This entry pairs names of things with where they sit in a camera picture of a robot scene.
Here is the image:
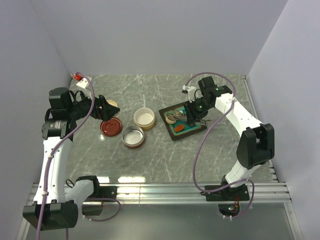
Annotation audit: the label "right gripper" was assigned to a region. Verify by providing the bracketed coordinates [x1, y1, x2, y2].
[183, 97, 213, 126]

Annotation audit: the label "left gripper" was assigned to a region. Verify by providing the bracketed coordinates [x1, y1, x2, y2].
[67, 88, 120, 122]

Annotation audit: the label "red round lid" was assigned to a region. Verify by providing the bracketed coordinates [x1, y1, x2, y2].
[100, 117, 122, 137]

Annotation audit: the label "metal tongs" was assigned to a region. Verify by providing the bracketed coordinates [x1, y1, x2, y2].
[165, 110, 211, 127]

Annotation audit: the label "orange food piece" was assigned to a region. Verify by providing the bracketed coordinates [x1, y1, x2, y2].
[174, 124, 186, 133]

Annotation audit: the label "beige round bun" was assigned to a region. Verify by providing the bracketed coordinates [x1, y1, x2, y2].
[165, 116, 176, 125]

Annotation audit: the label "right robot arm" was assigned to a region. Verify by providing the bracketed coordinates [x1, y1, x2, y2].
[182, 72, 275, 200]

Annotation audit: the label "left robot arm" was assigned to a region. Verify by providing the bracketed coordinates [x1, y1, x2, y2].
[22, 87, 120, 231]

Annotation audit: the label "cream round lid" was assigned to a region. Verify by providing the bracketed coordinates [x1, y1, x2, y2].
[98, 99, 118, 109]

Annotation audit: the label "black teal square tray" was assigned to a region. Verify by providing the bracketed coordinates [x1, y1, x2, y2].
[158, 102, 207, 141]

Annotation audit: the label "red steel bowl container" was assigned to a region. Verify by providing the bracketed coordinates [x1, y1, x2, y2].
[121, 125, 145, 149]

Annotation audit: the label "cream white bowl container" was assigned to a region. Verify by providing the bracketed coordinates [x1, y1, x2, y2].
[133, 107, 156, 130]

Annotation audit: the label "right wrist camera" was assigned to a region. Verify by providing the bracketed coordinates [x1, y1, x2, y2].
[181, 85, 197, 103]

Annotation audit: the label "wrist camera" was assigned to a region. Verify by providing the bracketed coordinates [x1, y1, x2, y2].
[181, 85, 197, 103]
[76, 78, 92, 99]

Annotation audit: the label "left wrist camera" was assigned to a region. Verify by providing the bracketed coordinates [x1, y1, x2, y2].
[76, 78, 92, 99]

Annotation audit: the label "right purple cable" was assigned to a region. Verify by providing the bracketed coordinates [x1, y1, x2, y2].
[186, 71, 256, 221]

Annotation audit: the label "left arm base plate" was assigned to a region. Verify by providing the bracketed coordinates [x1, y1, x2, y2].
[85, 185, 118, 202]

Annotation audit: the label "aluminium mounting rail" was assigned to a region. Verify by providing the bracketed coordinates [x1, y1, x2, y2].
[100, 182, 292, 205]

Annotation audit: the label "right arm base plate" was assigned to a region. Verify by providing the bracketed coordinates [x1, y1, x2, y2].
[201, 184, 250, 202]

